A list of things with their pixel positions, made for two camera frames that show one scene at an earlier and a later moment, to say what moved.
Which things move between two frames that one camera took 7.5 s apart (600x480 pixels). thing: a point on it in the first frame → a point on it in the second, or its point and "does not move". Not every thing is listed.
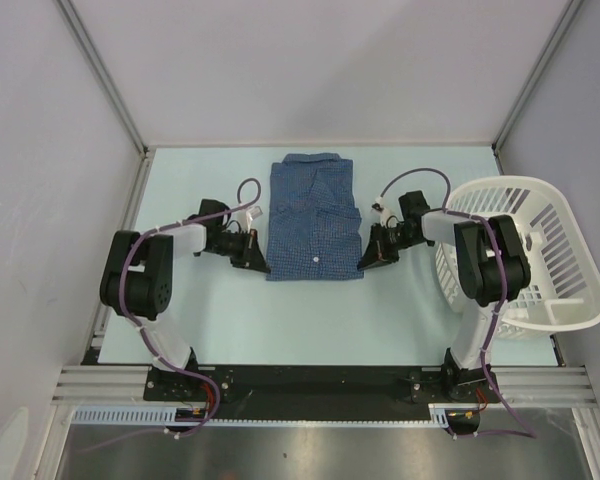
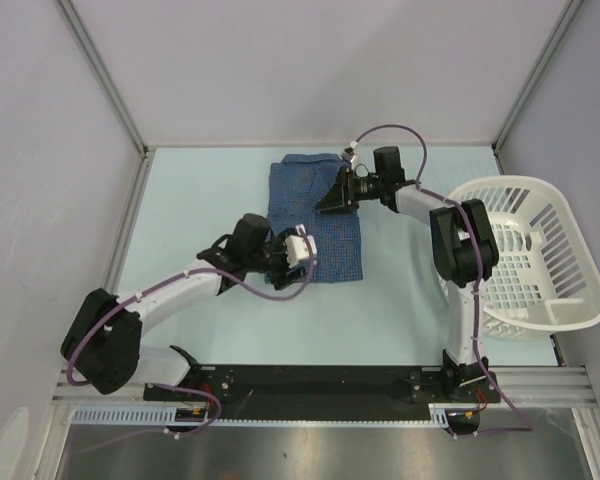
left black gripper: x=250 y=255 → x=280 y=279
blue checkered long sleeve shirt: x=315 y=234 does not move
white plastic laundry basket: x=567 y=289 does not move
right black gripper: x=378 y=251 → x=342 y=196
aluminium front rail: x=550 y=385 does not move
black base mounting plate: x=304 y=392 does not move
